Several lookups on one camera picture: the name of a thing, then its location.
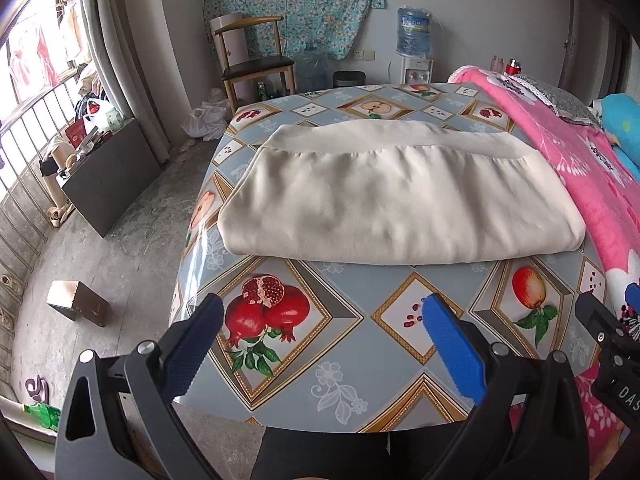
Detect cream jacket with black trim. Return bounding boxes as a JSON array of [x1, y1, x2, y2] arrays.
[[217, 119, 586, 266]]

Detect pink floral blanket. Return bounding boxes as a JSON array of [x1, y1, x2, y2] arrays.
[[449, 66, 639, 465]]

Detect brown cardboard box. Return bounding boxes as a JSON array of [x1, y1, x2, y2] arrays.
[[47, 281, 110, 327]]

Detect green plastic bottle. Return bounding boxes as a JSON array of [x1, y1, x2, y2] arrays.
[[23, 402, 61, 431]]

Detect blue pillow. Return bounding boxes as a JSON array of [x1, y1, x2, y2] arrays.
[[598, 93, 640, 181]]

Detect dark grey cabinet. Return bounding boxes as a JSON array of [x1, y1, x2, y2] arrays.
[[58, 119, 160, 237]]

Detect grey lace cloth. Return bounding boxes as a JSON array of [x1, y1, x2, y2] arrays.
[[513, 74, 600, 129]]

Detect white plastic bag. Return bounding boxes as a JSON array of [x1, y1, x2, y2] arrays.
[[181, 88, 231, 141]]

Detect white water dispenser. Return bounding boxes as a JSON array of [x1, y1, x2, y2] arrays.
[[399, 54, 434, 84]]

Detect wooden chair with black seat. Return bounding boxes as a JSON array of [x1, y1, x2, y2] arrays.
[[212, 15, 297, 113]]

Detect empty clear water jug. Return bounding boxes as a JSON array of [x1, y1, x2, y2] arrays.
[[294, 44, 332, 93]]

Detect black rice cooker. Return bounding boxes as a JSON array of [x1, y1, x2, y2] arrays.
[[332, 70, 367, 88]]

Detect blue water jug on dispenser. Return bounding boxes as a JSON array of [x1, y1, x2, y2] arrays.
[[396, 6, 432, 58]]

